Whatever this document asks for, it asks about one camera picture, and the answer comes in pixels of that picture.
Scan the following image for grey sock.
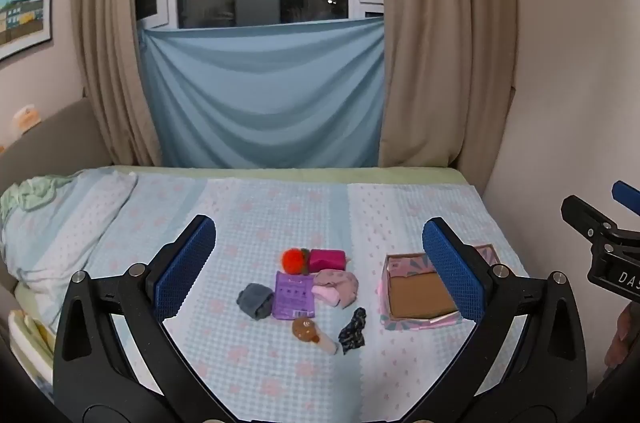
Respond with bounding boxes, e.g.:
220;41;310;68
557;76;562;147
236;283;274;320

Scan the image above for black patterned scrunchie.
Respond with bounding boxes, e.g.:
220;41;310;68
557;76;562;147
338;307;367;355

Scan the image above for purple plastic packet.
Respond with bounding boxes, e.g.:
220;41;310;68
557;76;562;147
271;271;314;320

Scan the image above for brown plush toy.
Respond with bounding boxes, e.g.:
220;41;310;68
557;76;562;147
292;317;337;356

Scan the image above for pink patterned cloth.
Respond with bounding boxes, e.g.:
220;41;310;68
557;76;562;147
314;270;359;308

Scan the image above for orange pompom toy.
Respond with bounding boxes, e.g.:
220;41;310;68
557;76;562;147
281;247;310;275

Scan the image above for magenta pouch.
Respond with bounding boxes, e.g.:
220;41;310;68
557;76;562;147
307;249;347;273

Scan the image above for light pink soft block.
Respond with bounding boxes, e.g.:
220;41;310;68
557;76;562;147
311;285;341;307

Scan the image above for person's right hand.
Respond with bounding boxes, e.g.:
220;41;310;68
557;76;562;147
604;303;632;371

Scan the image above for cardboard box pink lining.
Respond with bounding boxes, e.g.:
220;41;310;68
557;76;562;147
376;243;504;333

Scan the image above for pillow in blue cover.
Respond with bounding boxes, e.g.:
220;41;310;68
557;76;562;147
1;169;138;330

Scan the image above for green crumpled cloth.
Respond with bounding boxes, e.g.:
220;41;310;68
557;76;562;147
1;176;73;223

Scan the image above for grey sofa backrest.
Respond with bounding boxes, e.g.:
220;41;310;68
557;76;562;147
0;98;114;192

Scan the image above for right beige curtain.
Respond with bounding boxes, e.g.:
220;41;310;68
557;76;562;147
378;0;518;190

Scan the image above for beige curtain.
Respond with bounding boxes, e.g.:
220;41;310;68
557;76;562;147
378;0;518;190
72;0;162;166

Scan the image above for orange object on sofa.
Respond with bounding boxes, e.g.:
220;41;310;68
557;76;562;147
11;105;41;137

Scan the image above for light blue hanging sheet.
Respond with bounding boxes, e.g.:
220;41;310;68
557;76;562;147
139;18;384;169

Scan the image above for left beige curtain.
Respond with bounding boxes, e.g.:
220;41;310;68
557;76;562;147
72;0;162;166

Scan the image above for framed picture on wall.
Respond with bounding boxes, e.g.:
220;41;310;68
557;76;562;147
0;0;52;60

